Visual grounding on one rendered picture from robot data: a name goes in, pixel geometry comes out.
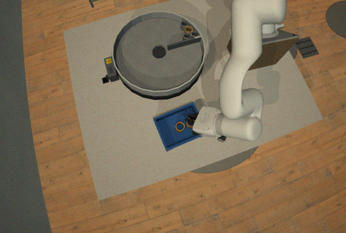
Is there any grey metal bushing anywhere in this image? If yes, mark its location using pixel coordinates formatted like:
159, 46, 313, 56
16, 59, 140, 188
181, 20, 189, 31
183, 32, 191, 40
191, 30, 199, 38

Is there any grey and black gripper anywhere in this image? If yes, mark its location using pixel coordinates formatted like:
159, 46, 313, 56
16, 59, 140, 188
185, 106, 222, 137

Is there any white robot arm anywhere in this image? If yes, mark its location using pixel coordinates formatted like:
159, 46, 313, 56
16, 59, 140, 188
215, 0, 287, 142

